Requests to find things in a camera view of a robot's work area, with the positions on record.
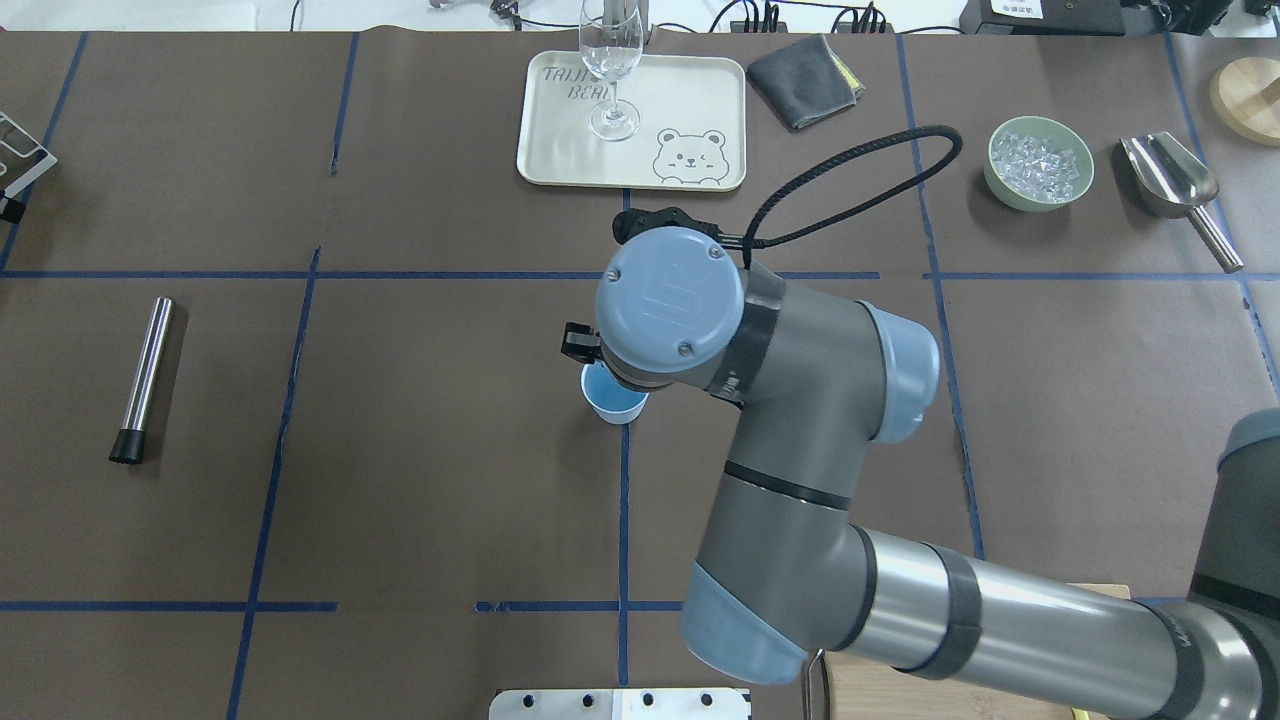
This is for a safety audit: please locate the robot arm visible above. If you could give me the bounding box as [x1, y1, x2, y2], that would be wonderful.
[562, 225, 1277, 719]

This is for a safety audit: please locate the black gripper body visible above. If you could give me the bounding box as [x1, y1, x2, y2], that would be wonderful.
[559, 322, 603, 365]

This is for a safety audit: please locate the grey folded cloth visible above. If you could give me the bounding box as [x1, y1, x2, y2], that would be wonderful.
[746, 35, 867, 132]

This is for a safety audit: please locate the cream bear serving tray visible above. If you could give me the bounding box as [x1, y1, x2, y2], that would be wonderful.
[516, 50, 748, 192]

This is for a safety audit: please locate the green bowl of ice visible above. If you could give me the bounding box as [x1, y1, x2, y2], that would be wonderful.
[983, 117, 1094, 213]

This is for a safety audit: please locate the clear wine glass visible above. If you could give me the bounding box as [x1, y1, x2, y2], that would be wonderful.
[579, 1, 645, 142]

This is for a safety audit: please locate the steel ice scoop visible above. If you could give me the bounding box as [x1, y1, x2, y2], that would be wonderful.
[1119, 131, 1245, 274]

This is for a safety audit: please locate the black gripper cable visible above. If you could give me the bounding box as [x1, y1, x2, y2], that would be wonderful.
[739, 126, 964, 269]

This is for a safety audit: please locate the round wooden stand base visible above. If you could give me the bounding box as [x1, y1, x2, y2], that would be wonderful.
[1210, 56, 1279, 149]

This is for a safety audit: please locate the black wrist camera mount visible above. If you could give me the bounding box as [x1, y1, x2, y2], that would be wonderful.
[611, 208, 742, 250]

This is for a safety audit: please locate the white wire cup rack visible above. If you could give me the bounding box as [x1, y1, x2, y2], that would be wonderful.
[1, 111, 58, 225]

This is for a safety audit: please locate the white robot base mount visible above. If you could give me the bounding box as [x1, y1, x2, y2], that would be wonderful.
[488, 687, 753, 719]

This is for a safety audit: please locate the wooden cutting board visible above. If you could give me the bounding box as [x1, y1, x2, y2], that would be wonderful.
[818, 583, 1137, 720]

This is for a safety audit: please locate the steel muddler black tip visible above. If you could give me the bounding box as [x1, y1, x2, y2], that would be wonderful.
[108, 296, 174, 465]

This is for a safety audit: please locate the blue paper cup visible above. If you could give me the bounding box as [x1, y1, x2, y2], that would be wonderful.
[579, 363, 649, 425]

